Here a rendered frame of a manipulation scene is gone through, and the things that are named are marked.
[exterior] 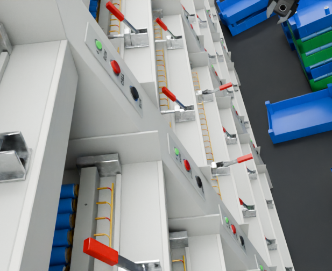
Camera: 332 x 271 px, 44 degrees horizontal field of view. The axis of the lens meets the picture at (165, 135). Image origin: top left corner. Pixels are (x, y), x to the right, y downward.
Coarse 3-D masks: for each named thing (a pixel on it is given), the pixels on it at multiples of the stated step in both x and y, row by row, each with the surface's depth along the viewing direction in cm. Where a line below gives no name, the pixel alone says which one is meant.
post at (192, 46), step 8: (184, 24) 117; (184, 32) 118; (192, 32) 122; (192, 40) 120; (192, 48) 122; (200, 48) 125; (208, 64) 129; (216, 80) 132; (216, 96) 136; (224, 96) 136; (232, 104) 149; (232, 112) 141; (240, 128) 146; (256, 160) 159
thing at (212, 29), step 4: (204, 8) 192; (208, 16) 195; (208, 20) 194; (208, 24) 195; (212, 24) 198; (212, 28) 197; (212, 32) 198; (216, 32) 203; (220, 40) 206; (224, 52) 206; (224, 56) 208; (228, 60) 210; (236, 76) 217; (240, 84) 221
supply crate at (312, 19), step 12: (300, 0) 182; (312, 0) 183; (324, 0) 182; (300, 12) 184; (312, 12) 180; (324, 12) 176; (300, 24) 179; (312, 24) 169; (324, 24) 169; (300, 36) 173
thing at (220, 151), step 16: (192, 64) 126; (208, 80) 121; (208, 112) 111; (208, 128) 107; (208, 144) 103; (224, 144) 102; (224, 160) 99; (224, 176) 95; (224, 192) 92; (240, 208) 88; (240, 224) 80
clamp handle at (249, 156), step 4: (244, 156) 93; (248, 156) 93; (252, 156) 93; (232, 160) 94; (236, 160) 94; (240, 160) 93; (244, 160) 93; (224, 164) 95; (228, 164) 94; (232, 164) 94
